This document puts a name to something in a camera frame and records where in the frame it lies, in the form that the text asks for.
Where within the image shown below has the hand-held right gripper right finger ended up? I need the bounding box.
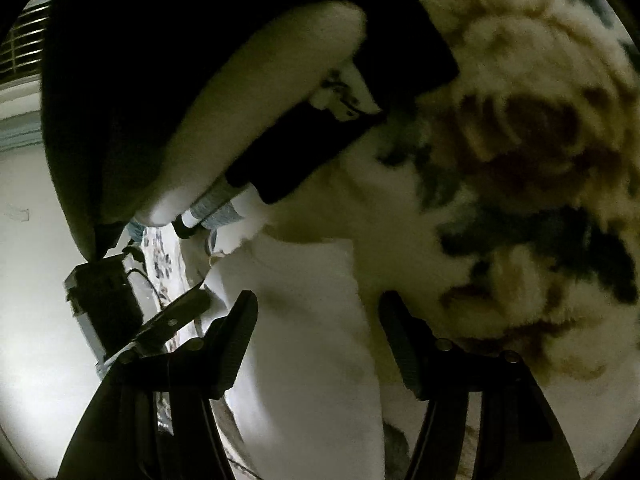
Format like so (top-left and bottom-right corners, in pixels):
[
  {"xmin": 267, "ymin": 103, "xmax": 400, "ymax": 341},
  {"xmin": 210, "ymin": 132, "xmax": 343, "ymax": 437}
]
[{"xmin": 378, "ymin": 290, "xmax": 583, "ymax": 480}]

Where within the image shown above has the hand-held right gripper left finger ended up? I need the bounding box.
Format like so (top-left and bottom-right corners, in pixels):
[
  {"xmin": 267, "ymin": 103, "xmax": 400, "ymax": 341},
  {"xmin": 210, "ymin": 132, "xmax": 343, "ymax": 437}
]
[{"xmin": 56, "ymin": 290, "xmax": 259, "ymax": 480}]

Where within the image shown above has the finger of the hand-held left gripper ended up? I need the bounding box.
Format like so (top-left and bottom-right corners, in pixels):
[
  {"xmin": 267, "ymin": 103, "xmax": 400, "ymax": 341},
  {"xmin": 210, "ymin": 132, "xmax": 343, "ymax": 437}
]
[{"xmin": 131, "ymin": 287, "xmax": 212, "ymax": 357}]

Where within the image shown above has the white cloth garment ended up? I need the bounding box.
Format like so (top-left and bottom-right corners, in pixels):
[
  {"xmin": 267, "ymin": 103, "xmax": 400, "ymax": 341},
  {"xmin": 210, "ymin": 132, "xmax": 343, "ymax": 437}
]
[{"xmin": 187, "ymin": 200, "xmax": 388, "ymax": 480}]

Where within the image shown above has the person's left forearm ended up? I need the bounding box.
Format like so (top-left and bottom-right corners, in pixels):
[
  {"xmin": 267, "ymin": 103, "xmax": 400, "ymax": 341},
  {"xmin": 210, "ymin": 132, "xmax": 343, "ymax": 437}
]
[{"xmin": 134, "ymin": 0, "xmax": 368, "ymax": 228}]

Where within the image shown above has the grey striped sock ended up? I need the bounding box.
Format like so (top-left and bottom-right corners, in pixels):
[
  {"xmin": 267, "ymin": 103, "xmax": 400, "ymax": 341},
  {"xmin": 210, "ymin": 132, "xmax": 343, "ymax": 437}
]
[{"xmin": 172, "ymin": 182, "xmax": 251, "ymax": 241}]

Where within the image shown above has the black garment with white print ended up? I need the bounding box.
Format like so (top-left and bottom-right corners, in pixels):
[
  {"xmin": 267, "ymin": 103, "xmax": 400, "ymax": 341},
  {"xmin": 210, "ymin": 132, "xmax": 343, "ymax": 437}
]
[{"xmin": 224, "ymin": 0, "xmax": 461, "ymax": 206}]

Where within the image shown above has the floral printed blanket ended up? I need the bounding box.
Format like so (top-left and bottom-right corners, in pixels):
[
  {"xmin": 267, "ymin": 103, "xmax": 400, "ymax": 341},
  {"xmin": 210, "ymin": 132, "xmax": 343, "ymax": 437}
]
[{"xmin": 135, "ymin": 0, "xmax": 638, "ymax": 480}]

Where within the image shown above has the person's dark clothing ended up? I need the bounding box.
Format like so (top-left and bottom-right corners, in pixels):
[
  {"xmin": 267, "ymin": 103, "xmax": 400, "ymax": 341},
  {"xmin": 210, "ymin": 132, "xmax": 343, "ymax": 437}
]
[{"xmin": 41, "ymin": 0, "xmax": 401, "ymax": 263}]

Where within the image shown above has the window grille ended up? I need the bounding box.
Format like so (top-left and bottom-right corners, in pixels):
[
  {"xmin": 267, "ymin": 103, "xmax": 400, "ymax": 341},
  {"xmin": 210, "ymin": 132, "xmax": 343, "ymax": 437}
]
[{"xmin": 0, "ymin": 0, "xmax": 55, "ymax": 85}]

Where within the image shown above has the black cable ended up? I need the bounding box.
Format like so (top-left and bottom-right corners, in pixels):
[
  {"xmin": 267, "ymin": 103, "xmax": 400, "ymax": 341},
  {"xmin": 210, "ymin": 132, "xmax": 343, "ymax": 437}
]
[{"xmin": 122, "ymin": 245, "xmax": 168, "ymax": 313}]

